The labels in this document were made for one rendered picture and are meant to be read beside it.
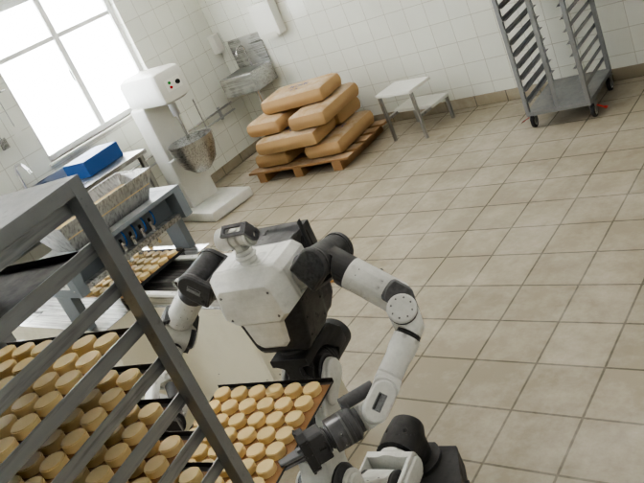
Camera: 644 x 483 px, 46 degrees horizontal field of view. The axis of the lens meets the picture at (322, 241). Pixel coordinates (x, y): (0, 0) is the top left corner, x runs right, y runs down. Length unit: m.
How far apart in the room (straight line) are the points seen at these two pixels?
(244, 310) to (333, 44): 5.49
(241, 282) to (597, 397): 1.66
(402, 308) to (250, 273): 0.45
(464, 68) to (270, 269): 5.00
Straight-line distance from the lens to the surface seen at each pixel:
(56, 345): 1.38
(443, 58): 6.91
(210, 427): 1.61
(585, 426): 3.11
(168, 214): 3.75
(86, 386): 1.42
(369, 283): 1.95
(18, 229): 1.32
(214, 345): 3.27
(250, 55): 8.07
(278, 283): 2.05
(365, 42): 7.23
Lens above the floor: 2.06
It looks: 22 degrees down
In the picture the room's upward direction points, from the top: 24 degrees counter-clockwise
